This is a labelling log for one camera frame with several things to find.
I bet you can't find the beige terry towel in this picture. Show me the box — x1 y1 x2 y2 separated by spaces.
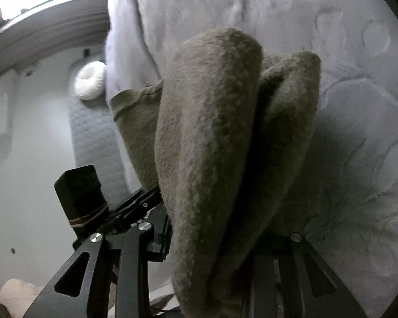
109 26 322 318

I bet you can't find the beige fluffy cloth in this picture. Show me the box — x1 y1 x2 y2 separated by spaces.
0 278 46 318

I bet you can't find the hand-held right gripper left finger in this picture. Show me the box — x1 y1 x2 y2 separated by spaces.
23 215 173 318

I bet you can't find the grey ribbed window sill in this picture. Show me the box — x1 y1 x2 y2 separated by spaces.
0 0 111 77

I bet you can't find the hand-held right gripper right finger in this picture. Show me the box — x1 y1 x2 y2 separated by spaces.
245 233 367 318

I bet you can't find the white round cushion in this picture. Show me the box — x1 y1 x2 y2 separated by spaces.
73 61 107 100

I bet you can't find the grey embossed blanket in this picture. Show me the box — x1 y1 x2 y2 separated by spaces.
103 0 398 315

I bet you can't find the grey quilted floor mat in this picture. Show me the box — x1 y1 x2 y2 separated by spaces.
68 60 140 199

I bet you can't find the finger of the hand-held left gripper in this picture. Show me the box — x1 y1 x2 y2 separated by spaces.
110 185 163 228

